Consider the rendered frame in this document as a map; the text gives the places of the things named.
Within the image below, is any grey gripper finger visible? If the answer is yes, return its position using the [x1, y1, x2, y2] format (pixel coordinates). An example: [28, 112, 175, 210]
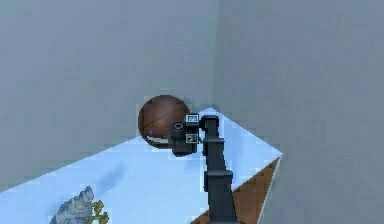
[146, 132, 173, 145]

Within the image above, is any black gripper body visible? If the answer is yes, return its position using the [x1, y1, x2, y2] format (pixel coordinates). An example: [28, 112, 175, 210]
[170, 120, 198, 158]

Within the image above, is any brown basketball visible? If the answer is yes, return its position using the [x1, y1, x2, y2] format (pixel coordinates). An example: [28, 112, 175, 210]
[137, 94, 191, 150]

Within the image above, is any pale blue bed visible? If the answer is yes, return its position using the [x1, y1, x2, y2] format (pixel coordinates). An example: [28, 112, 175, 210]
[0, 106, 284, 224]

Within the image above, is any grey and yellow statue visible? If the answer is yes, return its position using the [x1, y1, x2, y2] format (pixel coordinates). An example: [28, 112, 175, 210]
[49, 185, 110, 224]

